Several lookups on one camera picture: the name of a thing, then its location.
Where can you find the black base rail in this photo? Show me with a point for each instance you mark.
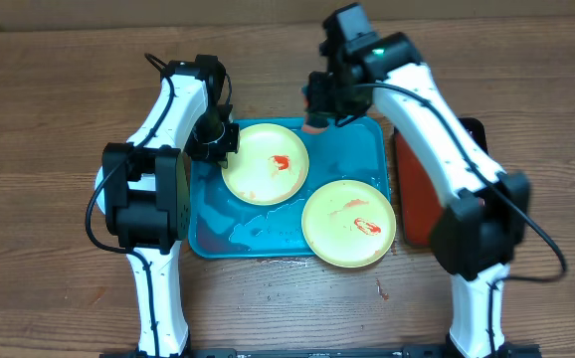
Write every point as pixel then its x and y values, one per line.
pixel 408 351

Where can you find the light blue plate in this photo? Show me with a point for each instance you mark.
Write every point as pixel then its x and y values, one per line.
pixel 145 183

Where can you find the yellow-green plate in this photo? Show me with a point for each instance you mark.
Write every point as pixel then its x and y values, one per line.
pixel 271 165
pixel 348 224

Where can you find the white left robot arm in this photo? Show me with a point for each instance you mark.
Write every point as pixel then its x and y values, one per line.
pixel 141 208

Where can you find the teal plastic tray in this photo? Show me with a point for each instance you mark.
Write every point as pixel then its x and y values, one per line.
pixel 224 227

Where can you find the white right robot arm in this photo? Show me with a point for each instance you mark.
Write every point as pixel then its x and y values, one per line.
pixel 484 208

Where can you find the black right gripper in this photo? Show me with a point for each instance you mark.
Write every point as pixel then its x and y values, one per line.
pixel 319 90

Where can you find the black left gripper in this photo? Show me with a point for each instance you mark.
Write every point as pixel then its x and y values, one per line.
pixel 220 156

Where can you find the pink and green sponge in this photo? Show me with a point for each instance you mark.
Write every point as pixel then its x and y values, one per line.
pixel 312 123

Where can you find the red and black tray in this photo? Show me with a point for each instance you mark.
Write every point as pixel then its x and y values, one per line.
pixel 420 207

